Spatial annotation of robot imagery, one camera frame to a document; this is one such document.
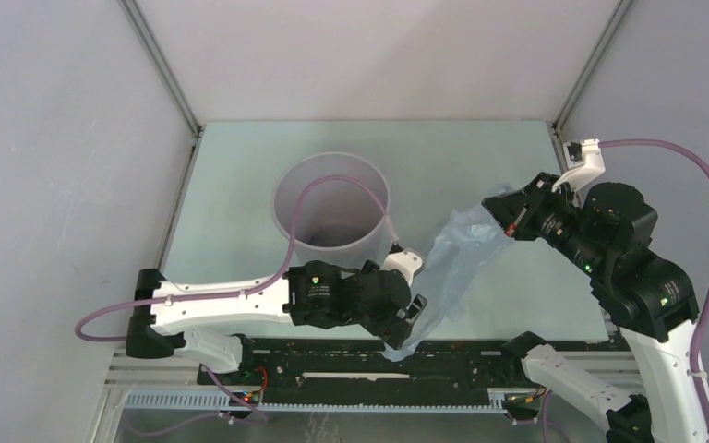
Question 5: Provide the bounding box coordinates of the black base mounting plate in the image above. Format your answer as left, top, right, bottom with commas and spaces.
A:
197, 338, 539, 407

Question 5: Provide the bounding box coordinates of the light blue plastic trash bag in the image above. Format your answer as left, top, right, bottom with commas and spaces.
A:
381, 202, 512, 362

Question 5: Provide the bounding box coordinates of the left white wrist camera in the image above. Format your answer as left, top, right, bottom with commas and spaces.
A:
379, 244, 426, 286

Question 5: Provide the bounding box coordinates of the left corner aluminium post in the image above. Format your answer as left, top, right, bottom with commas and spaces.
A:
117, 0, 202, 138

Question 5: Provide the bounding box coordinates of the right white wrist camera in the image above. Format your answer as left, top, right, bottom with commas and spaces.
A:
552, 138, 606, 192

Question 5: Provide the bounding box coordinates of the grey cylindrical trash bin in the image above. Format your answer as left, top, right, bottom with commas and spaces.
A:
271, 152, 391, 268

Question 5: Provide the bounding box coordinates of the left controller board with leds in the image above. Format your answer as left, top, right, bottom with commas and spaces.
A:
228, 390, 262, 408

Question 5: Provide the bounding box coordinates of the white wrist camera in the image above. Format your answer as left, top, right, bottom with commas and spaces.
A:
379, 244, 426, 286
552, 138, 606, 192

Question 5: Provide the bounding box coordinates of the corner aluminium post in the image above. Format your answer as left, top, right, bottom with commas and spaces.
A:
553, 0, 638, 130
117, 0, 202, 138

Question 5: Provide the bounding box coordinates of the right corner aluminium post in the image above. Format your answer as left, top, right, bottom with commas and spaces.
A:
553, 0, 638, 130

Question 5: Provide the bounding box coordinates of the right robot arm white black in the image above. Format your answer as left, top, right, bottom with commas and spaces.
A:
483, 173, 709, 442

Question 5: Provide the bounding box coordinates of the right controller board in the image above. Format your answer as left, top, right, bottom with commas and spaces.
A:
502, 394, 542, 422

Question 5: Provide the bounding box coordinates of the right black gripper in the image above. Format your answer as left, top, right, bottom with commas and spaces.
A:
481, 169, 607, 276

